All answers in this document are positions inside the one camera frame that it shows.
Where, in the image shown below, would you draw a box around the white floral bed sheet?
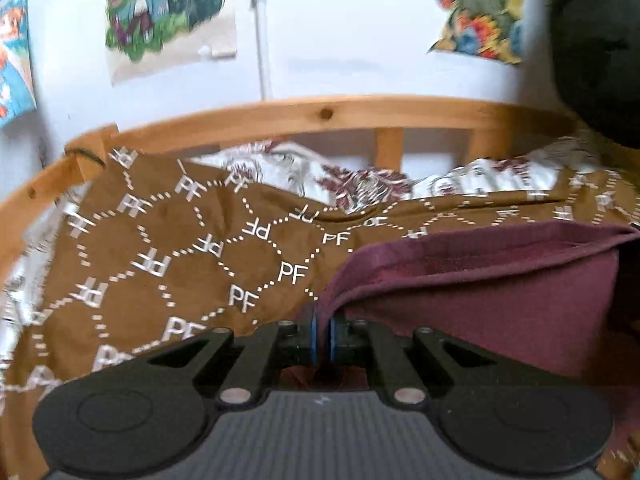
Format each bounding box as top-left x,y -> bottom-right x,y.
0,139 -> 591,341

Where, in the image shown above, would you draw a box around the black padded jacket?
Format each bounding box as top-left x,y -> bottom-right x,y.
547,0 -> 640,150

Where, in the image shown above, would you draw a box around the black cable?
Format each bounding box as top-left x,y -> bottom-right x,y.
64,147 -> 107,167

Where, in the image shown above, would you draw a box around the maroon long-sleeved sweater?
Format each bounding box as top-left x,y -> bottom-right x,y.
280,222 -> 640,392

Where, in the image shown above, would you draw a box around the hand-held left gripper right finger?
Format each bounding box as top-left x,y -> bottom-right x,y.
327,310 -> 501,407

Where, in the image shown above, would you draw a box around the blue cartoon wall poster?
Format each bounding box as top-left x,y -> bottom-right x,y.
0,0 -> 39,129

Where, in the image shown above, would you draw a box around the wooden bed frame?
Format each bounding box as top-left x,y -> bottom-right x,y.
0,95 -> 640,288

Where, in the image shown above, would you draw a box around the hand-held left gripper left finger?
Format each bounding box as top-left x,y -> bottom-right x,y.
142,305 -> 322,407

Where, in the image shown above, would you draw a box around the green cartoon figure wall poster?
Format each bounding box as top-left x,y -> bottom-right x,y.
104,0 -> 239,87

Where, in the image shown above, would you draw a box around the yellow landscape wall poster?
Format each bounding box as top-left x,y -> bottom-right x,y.
412,0 -> 527,66

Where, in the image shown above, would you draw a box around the brown patterned blanket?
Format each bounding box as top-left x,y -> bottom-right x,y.
0,146 -> 640,480

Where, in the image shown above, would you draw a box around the white wall pipe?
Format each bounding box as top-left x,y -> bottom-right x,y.
249,0 -> 274,102

